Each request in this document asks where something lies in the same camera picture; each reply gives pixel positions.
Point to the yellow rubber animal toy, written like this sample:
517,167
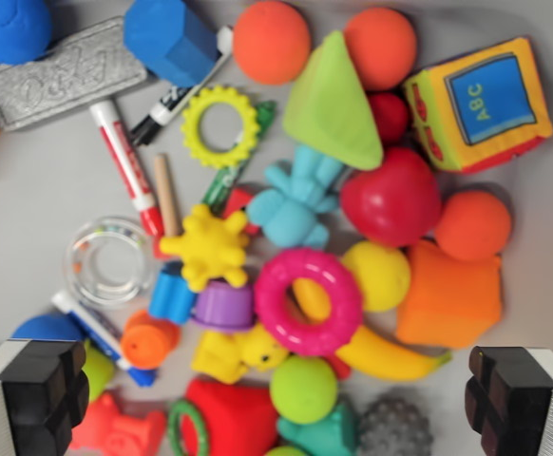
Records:
224,354

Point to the silver foam brick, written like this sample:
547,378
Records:
53,85

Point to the yellow spiky rubber toy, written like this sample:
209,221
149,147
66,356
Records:
210,247

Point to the teal rubber animal toy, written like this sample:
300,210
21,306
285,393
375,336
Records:
324,434

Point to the light blue rubber figure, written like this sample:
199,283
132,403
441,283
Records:
291,209

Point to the red foam block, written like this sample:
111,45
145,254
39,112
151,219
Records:
238,418

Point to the green dry-erase marker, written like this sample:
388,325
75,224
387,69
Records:
219,185

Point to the small red ball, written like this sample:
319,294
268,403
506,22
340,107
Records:
390,116

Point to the blue dry-erase marker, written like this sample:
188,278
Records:
91,328

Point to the orange foam ball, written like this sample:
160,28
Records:
272,40
383,45
473,225

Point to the black silver gripper right finger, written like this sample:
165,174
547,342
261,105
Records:
514,399

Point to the yellow ball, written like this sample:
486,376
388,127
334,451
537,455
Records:
381,275

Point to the lime green foam ball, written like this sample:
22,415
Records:
302,389
283,451
98,370

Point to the red plastic apple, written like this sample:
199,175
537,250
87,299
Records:
390,199

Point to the orange rubber squirt toy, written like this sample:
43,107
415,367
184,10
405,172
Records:
148,342

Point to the red-orange rubber animal toy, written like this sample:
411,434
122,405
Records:
115,427

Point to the blue foam octagonal prism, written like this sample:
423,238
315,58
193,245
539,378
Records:
172,40

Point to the purple plastic cup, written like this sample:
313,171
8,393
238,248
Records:
224,306

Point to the lime green foam cone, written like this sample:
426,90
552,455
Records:
331,109

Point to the ABC fabric cube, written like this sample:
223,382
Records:
490,100

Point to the blue foam ball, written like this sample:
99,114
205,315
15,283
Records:
10,26
43,328

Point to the black silver gripper left finger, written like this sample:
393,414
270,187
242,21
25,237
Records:
34,394

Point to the red dry-erase marker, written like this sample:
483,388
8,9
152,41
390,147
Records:
124,157

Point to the small red block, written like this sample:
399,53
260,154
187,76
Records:
238,197

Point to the wooden dowel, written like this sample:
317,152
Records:
166,195

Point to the black dry-erase marker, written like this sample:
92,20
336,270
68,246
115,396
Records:
160,114

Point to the yellow toy banana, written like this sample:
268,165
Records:
390,361

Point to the grey bumpy ball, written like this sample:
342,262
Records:
395,427

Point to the orange foam block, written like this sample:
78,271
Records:
447,299

